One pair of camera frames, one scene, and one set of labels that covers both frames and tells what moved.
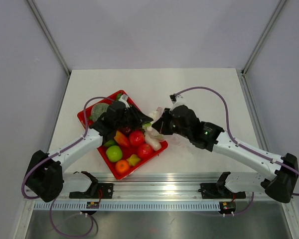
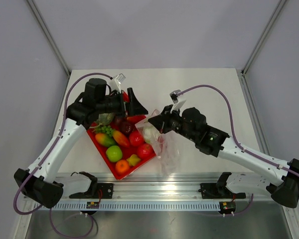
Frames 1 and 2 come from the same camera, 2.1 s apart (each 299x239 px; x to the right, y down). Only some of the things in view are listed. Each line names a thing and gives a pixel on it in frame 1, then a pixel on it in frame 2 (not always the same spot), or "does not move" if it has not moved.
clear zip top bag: [175, 139] -> [163, 145]
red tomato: [136, 138] does not move
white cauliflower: [148, 126] -> [148, 134]
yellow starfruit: [133, 160] does not move
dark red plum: [127, 130] does not move
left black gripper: [139, 118] -> [133, 106]
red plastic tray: [128, 148] does not move
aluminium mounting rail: [166, 187] does not move
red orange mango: [121, 139] does not move
